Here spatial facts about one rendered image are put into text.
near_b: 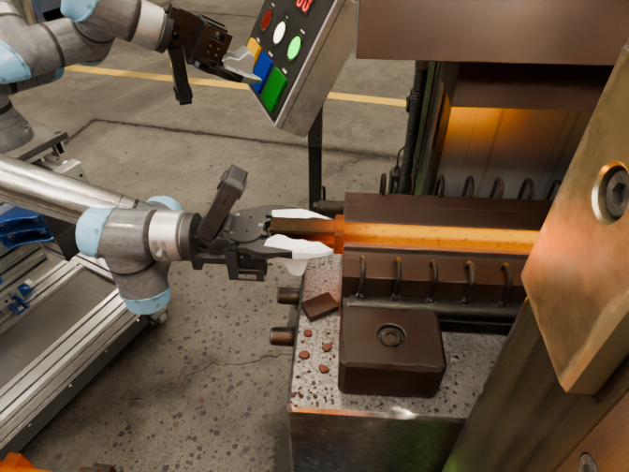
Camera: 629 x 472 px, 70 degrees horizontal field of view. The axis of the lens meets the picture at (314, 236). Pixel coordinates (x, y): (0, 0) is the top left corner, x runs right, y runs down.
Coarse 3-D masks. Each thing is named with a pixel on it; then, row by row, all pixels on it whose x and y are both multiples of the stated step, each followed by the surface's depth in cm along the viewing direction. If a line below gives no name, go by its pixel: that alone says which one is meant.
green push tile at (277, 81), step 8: (272, 72) 97; (280, 72) 94; (272, 80) 96; (280, 80) 93; (272, 88) 95; (280, 88) 92; (264, 96) 98; (272, 96) 95; (280, 96) 93; (272, 104) 94; (272, 112) 95
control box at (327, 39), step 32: (288, 0) 98; (320, 0) 86; (352, 0) 83; (256, 32) 109; (288, 32) 95; (320, 32) 85; (352, 32) 87; (288, 64) 93; (320, 64) 88; (256, 96) 103; (288, 96) 91; (320, 96) 93; (288, 128) 95
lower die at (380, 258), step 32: (352, 192) 73; (416, 224) 64; (448, 224) 66; (480, 224) 66; (512, 224) 66; (352, 256) 61; (384, 256) 61; (416, 256) 61; (448, 256) 61; (480, 256) 60; (512, 256) 60; (352, 288) 59; (384, 288) 59; (416, 288) 58; (448, 288) 58; (480, 288) 58; (512, 288) 57
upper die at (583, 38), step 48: (384, 0) 36; (432, 0) 36; (480, 0) 35; (528, 0) 35; (576, 0) 35; (624, 0) 35; (384, 48) 38; (432, 48) 38; (480, 48) 38; (528, 48) 38; (576, 48) 37
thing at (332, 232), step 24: (336, 216) 63; (312, 240) 63; (336, 240) 61; (360, 240) 62; (384, 240) 61; (408, 240) 61; (432, 240) 61; (456, 240) 61; (480, 240) 61; (504, 240) 61; (528, 240) 61
